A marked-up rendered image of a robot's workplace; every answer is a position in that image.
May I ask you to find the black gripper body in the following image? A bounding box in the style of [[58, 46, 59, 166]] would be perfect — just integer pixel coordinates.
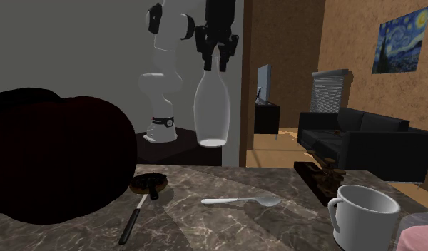
[[203, 0, 236, 45]]

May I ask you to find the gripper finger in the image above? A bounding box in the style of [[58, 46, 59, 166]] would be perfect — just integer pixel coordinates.
[[217, 33, 240, 73], [194, 24, 215, 72]]

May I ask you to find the clear glass bottle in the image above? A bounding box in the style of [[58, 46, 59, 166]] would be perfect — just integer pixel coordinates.
[[193, 55, 232, 148]]

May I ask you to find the black cabinet with screen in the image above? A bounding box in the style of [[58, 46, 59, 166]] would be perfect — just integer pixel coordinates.
[[254, 63, 281, 135]]

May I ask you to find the white slatted panel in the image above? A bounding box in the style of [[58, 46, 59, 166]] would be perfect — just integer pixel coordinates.
[[309, 68, 351, 113]]

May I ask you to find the dark robot stand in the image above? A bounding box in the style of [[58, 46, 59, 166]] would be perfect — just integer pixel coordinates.
[[135, 126, 224, 167]]

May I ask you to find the white spoon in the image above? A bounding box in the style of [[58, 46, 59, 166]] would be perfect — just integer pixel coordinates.
[[200, 195, 282, 208]]

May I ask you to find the chocolate doughnut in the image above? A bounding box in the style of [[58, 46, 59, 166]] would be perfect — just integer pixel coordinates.
[[128, 173, 169, 195]]

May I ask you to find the short black rod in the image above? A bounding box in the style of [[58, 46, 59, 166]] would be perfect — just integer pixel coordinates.
[[148, 177, 161, 201]]

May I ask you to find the black sofa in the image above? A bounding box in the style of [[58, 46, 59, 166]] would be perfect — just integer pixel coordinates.
[[297, 106, 428, 184]]

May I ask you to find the blue swirly night-sky painting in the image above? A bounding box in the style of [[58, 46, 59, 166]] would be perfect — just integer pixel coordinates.
[[371, 5, 428, 75]]

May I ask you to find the large dark red round object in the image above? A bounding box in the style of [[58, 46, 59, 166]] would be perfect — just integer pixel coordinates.
[[0, 87, 138, 225]]

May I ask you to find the white mug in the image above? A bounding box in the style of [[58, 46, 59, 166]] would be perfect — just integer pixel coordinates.
[[327, 184, 402, 251]]

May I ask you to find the pink object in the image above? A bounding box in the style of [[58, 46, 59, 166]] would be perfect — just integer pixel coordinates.
[[395, 225, 428, 251]]

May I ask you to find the black-handled knife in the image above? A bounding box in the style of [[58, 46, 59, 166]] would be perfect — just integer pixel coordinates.
[[118, 193, 149, 245]]

